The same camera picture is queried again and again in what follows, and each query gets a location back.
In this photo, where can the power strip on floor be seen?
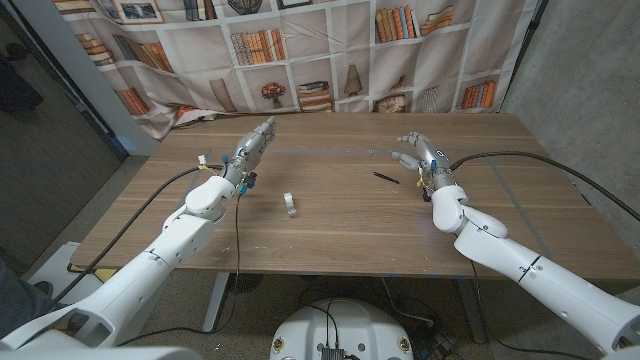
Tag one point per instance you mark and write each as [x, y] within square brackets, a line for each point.
[437, 345]

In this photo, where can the person leg in jeans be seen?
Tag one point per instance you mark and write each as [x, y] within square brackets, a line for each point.
[20, 300]

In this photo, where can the grey table leg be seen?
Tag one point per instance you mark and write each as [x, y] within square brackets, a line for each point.
[472, 315]

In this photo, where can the printed bookshelf backdrop cloth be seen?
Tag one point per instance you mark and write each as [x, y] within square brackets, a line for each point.
[325, 75]

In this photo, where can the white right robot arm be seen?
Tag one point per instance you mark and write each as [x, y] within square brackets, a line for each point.
[500, 245]

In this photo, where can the white board on floor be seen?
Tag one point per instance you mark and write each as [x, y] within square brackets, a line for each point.
[60, 265]

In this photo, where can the black backdrop stand pole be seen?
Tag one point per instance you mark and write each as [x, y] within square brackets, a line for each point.
[523, 52]

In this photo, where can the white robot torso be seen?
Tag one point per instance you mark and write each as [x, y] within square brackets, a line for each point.
[350, 330]

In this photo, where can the white table leg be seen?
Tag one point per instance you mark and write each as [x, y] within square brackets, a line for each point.
[216, 305]

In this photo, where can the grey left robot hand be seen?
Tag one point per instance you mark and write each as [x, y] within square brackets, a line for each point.
[250, 150]

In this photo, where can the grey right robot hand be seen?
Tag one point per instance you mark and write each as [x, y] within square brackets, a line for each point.
[430, 155]

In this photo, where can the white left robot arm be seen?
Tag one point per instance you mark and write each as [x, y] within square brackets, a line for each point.
[185, 235]

